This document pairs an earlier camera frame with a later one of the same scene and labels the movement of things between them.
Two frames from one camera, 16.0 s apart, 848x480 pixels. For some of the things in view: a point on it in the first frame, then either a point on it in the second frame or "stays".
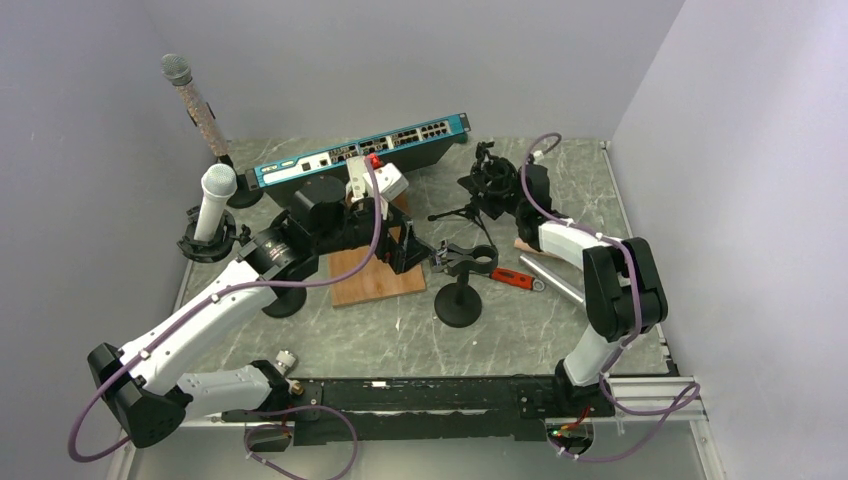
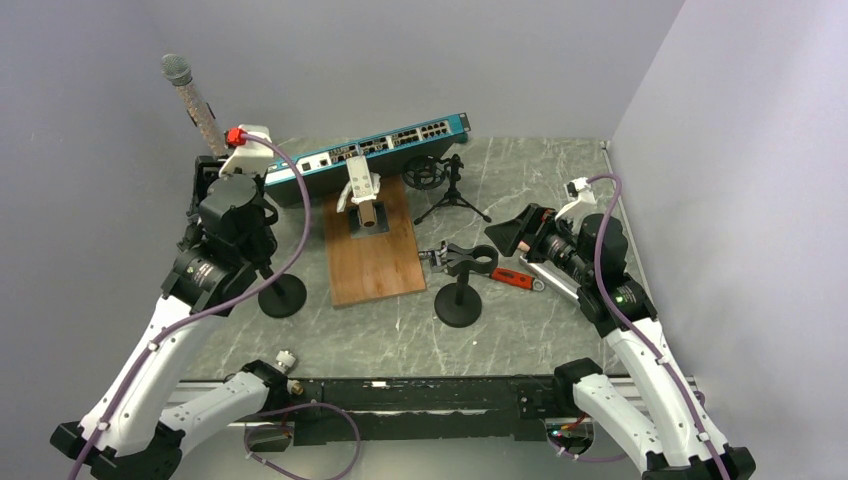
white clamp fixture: (356, 171) stays
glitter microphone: (178, 70) stays
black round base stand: (290, 301) stays
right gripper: (500, 173) to (506, 235)
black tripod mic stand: (493, 175) to (428, 173)
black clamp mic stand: (459, 304) stays
